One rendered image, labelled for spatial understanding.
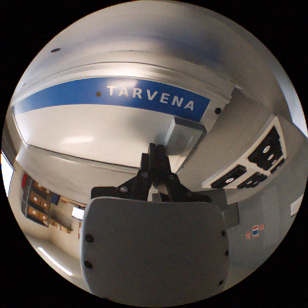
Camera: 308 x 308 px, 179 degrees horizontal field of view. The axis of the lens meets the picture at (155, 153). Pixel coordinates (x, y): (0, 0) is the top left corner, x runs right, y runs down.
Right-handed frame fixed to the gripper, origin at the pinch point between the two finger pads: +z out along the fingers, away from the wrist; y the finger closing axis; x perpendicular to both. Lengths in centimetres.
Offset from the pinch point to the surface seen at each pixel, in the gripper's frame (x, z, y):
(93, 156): -3.6, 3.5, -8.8
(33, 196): -225, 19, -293
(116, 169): -4.9, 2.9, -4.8
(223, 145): 1.9, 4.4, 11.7
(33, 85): 9.4, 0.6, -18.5
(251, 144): 4.6, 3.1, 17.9
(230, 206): -165, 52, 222
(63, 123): 2.6, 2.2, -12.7
